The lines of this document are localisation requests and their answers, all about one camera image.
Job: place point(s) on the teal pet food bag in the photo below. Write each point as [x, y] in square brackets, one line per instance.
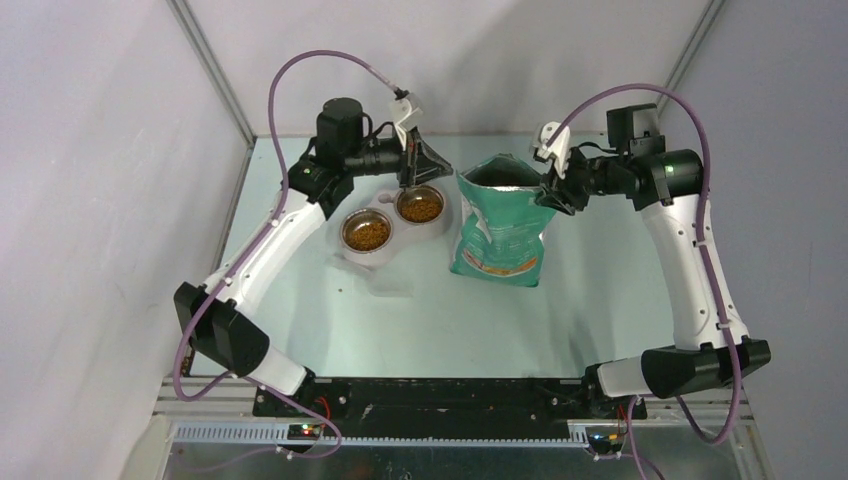
[502, 229]

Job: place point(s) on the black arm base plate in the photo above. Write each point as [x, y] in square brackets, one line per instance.
[463, 409]

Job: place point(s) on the right steel bowl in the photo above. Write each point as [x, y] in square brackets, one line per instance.
[421, 192]

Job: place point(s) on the brown kibble in left bowl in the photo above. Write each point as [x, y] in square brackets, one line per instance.
[368, 237]

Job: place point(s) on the controller board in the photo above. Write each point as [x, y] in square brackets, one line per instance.
[605, 446]
[304, 432]

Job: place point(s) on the clear plastic scoop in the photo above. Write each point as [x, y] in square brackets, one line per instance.
[377, 281]

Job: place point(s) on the left steel bowl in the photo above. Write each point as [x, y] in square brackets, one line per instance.
[360, 217]

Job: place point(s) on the brown kibble in right bowl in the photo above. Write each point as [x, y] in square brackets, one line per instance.
[421, 211]

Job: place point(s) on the aluminium frame rail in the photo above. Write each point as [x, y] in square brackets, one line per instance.
[236, 413]

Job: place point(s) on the steel bowl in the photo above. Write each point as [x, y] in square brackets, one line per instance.
[360, 217]
[421, 192]

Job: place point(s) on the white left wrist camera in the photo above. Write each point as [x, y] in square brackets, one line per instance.
[406, 112]

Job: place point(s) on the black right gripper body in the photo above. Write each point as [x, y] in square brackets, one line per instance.
[583, 178]

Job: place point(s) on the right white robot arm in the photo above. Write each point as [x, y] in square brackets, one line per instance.
[712, 346]

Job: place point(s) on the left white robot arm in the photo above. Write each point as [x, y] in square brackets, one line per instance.
[215, 315]

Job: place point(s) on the left controller board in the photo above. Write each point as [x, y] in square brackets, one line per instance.
[304, 432]

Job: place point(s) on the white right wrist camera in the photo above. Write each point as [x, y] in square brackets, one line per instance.
[550, 143]

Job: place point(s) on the brown kibble in bowl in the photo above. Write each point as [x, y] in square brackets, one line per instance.
[421, 211]
[368, 237]

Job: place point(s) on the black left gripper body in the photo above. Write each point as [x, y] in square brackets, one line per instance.
[406, 175]

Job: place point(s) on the grey double bowl stand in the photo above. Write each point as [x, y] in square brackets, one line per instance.
[404, 234]

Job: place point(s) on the right controller board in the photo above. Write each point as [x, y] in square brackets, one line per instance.
[605, 446]

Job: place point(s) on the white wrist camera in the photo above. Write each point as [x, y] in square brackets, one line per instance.
[406, 112]
[550, 143]

